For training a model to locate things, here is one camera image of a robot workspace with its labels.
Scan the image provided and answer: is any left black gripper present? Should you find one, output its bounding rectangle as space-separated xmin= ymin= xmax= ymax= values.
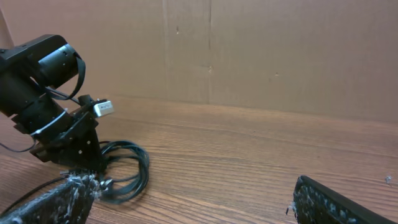
xmin=11 ymin=95 xmax=106 ymax=172

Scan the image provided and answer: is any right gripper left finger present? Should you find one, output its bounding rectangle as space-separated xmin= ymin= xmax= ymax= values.
xmin=1 ymin=175 xmax=101 ymax=224

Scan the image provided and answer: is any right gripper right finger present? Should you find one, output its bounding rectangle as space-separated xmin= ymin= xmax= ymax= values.
xmin=286 ymin=175 xmax=395 ymax=224

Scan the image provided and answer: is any black USB cable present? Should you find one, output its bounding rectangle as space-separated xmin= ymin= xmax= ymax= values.
xmin=0 ymin=140 xmax=150 ymax=215

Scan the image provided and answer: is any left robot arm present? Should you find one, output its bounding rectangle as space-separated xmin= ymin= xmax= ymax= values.
xmin=1 ymin=34 xmax=106 ymax=172

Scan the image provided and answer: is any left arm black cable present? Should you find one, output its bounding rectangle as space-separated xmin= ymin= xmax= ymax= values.
xmin=0 ymin=51 xmax=86 ymax=153

